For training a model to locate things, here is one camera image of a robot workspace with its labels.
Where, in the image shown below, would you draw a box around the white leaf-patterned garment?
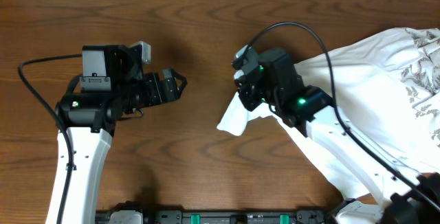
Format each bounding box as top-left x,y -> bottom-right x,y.
400,27 -> 440,149

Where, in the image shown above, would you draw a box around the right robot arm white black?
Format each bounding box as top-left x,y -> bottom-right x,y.
232,46 -> 439,223

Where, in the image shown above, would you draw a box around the white t-shirt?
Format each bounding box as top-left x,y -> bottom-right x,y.
216,27 -> 440,199

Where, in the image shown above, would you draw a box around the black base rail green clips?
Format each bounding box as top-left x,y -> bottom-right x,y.
94,201 -> 348,224

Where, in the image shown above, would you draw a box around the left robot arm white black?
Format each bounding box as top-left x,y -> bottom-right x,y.
46,41 -> 187,223

